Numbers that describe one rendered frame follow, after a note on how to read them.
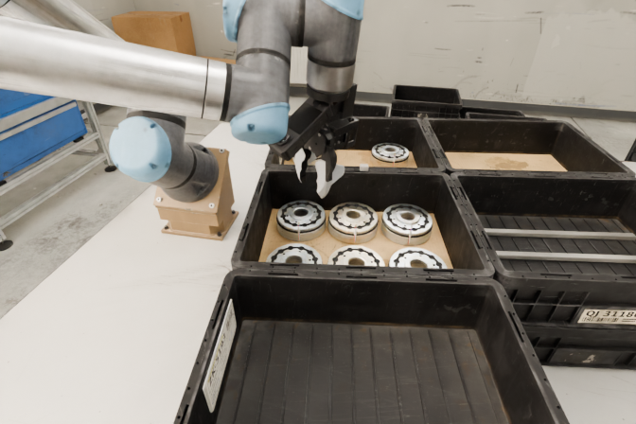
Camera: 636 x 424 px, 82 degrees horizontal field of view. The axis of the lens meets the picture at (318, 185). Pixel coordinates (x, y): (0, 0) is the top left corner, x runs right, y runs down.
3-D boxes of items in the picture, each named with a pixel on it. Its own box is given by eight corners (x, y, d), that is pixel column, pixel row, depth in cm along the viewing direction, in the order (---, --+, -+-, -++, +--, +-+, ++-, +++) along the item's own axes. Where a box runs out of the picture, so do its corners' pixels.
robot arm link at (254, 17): (217, 44, 46) (304, 50, 47) (223, -33, 48) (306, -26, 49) (226, 74, 54) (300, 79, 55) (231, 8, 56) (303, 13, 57)
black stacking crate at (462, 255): (238, 317, 61) (229, 269, 55) (267, 211, 86) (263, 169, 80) (477, 327, 60) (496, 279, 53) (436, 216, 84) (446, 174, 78)
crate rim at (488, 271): (229, 278, 56) (227, 267, 54) (263, 176, 81) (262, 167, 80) (494, 289, 54) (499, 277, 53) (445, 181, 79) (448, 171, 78)
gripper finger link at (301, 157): (320, 174, 75) (331, 142, 69) (298, 185, 72) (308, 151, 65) (310, 165, 77) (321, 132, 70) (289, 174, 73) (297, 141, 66)
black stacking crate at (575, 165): (438, 215, 85) (448, 173, 78) (415, 155, 109) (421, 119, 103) (613, 220, 83) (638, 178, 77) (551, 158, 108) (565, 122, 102)
